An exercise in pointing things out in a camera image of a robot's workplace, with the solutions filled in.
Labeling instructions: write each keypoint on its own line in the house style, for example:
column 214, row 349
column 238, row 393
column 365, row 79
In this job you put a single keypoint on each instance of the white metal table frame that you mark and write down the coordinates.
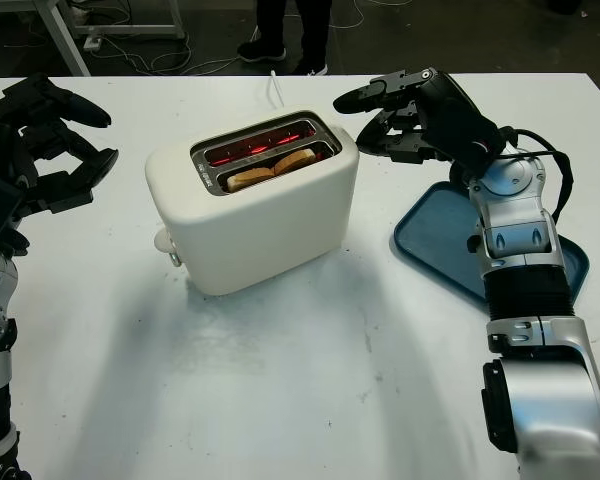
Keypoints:
column 62, row 35

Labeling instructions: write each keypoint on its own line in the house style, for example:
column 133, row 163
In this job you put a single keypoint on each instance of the chrome toaster dial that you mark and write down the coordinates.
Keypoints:
column 175, row 259

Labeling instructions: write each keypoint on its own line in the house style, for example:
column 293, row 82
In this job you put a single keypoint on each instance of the white power strip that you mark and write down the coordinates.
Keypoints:
column 93, row 44

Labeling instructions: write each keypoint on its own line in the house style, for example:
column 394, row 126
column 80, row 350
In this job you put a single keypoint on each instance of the blue plastic tray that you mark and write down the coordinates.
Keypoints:
column 430, row 235

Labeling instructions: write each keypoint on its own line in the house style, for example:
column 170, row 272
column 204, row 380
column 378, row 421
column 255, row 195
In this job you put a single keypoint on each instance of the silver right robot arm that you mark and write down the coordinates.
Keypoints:
column 515, row 210

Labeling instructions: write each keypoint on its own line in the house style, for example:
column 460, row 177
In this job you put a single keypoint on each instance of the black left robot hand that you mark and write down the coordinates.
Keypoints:
column 0, row 135

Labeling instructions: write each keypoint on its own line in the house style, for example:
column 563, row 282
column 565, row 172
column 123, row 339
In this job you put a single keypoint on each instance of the white two-slot toaster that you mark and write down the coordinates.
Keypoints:
column 260, row 215

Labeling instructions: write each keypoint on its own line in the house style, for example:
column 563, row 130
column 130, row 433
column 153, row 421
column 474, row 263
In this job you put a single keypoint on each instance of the white toaster lever knob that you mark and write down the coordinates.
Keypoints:
column 164, row 241

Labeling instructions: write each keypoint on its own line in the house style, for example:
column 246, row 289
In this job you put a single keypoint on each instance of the browned toast slice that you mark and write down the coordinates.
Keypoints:
column 252, row 176

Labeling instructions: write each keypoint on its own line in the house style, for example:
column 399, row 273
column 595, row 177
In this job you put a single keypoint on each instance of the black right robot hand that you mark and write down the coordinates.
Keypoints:
column 455, row 125

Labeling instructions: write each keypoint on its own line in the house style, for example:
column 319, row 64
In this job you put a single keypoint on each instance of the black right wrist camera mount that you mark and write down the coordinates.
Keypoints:
column 462, row 176

